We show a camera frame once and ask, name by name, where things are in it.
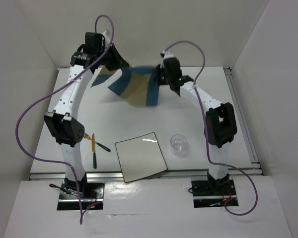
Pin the white square plate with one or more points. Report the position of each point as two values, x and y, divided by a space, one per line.
140 157

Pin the clear plastic cup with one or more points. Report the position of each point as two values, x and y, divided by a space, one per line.
178 144

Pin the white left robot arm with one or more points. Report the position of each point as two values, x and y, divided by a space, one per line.
62 120

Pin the gold knife green handle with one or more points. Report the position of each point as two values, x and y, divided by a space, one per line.
94 152

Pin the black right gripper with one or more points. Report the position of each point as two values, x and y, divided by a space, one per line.
161 68

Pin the blue beige striped placemat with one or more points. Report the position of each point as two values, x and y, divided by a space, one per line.
136 85

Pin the gold fork green handle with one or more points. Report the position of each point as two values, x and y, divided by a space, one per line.
88 137

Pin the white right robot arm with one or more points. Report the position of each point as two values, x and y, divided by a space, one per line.
218 118

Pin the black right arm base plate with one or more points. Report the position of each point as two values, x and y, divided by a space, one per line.
204 197

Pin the aluminium front rail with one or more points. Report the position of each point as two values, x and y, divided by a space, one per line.
167 174

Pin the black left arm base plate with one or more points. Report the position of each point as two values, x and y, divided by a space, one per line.
68 198

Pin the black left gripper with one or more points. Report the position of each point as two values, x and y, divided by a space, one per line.
118 61

